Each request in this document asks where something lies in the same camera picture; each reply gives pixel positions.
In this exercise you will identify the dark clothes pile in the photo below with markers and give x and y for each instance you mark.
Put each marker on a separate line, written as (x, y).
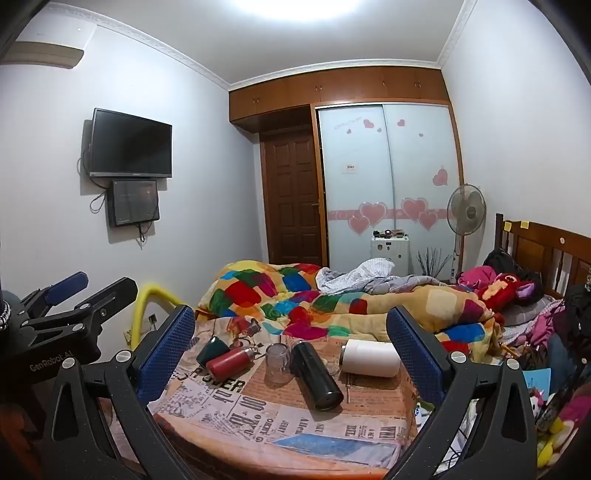
(579, 314)

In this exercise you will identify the thin metal stick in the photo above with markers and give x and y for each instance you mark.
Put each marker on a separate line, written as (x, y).
(348, 390)

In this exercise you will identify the black wall television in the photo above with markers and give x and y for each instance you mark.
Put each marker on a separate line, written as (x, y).
(130, 143)

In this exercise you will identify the newsprint tablecloth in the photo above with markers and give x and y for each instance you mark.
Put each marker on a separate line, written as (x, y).
(258, 424)

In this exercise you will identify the red plush toy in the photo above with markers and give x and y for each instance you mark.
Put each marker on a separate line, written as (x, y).
(503, 288)

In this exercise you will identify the black thermos cup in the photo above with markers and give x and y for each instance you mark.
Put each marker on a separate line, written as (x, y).
(316, 376)

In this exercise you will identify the red thermos bottle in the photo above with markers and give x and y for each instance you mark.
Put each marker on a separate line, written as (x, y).
(228, 364)

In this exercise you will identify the dried twig bundle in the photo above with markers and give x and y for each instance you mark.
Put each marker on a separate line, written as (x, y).
(433, 264)

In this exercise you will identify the grey striped cloth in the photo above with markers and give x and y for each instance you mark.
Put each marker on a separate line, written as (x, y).
(369, 274)

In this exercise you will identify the sliding wardrobe door with hearts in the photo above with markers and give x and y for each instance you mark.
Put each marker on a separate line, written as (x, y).
(353, 184)
(422, 152)

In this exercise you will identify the blue paper sheet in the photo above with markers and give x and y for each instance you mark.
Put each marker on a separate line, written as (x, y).
(538, 383)

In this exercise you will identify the small black wall monitor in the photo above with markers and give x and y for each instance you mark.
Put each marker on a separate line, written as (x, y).
(134, 202)

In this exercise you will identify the wooden overhead cabinet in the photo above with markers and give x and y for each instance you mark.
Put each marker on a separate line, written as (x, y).
(323, 87)

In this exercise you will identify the white air conditioner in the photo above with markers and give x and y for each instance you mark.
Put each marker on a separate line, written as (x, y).
(44, 48)

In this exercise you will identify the grey pillow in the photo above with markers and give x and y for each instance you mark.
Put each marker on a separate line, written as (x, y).
(531, 311)

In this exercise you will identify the brown wooden door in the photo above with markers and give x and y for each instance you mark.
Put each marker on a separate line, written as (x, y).
(293, 203)

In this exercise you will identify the yellow foam tube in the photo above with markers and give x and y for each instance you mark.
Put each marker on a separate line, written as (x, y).
(147, 295)

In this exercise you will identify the colourful patchwork blanket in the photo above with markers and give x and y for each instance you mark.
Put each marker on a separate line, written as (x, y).
(323, 307)

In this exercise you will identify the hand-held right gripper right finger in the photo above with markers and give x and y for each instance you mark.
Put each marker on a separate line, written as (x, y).
(415, 356)

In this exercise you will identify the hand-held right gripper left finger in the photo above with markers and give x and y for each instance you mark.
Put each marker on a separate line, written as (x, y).
(167, 355)

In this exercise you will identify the wooden headboard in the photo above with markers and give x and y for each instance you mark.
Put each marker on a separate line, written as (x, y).
(545, 249)

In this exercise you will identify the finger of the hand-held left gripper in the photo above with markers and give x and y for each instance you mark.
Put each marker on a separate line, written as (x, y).
(64, 285)
(104, 300)

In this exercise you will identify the clear glass cup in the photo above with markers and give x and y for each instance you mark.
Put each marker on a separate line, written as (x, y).
(278, 364)

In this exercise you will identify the small white fridge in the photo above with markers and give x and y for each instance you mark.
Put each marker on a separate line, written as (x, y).
(390, 256)

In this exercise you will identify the dark green cup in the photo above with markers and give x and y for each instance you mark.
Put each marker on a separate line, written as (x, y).
(208, 351)

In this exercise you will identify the white cylindrical cup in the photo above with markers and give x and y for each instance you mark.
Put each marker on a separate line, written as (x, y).
(373, 358)

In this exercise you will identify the black bag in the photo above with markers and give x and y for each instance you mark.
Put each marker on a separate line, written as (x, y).
(501, 261)

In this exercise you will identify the standing electric fan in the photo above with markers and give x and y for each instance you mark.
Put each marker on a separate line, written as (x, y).
(466, 207)

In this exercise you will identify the pink cloth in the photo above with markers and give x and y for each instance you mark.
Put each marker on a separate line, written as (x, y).
(475, 277)

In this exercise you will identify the yellow plush toy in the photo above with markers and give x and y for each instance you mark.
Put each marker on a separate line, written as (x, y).
(551, 445)

